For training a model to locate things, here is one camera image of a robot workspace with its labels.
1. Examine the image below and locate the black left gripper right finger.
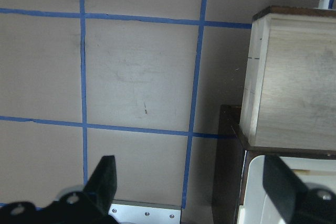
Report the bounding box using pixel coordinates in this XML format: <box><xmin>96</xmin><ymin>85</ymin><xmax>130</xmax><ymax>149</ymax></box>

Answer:
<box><xmin>262</xmin><ymin>155</ymin><xmax>308</xmax><ymax>223</ymax></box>

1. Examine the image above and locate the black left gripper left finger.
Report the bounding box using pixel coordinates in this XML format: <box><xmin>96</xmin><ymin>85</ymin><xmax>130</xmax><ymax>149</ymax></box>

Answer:
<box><xmin>84</xmin><ymin>155</ymin><xmax>117</xmax><ymax>214</ymax></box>

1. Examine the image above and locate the wooden drawer with white handle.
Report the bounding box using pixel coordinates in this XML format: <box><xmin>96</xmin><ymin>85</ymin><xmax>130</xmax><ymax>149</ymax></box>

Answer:
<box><xmin>239</xmin><ymin>0</ymin><xmax>335</xmax><ymax>151</ymax></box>

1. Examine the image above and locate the dark brown drawer cabinet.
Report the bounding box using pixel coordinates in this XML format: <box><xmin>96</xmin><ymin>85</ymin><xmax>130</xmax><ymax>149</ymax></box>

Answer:
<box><xmin>212</xmin><ymin>104</ymin><xmax>335</xmax><ymax>223</ymax></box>

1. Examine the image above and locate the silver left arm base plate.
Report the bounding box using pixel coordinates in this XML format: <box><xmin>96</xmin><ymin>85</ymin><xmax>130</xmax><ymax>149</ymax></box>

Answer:
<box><xmin>109</xmin><ymin>200</ymin><xmax>182</xmax><ymax>224</ymax></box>

